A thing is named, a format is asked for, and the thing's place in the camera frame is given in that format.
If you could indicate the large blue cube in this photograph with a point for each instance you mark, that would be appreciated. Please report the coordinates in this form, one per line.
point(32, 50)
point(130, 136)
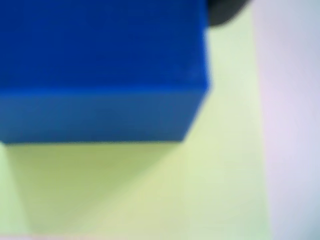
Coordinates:
point(100, 70)

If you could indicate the green paper square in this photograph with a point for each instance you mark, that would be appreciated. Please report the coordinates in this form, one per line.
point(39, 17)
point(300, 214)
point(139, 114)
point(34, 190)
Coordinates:
point(175, 187)

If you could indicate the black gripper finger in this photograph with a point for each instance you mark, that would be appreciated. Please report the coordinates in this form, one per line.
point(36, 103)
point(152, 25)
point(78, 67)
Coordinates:
point(222, 11)

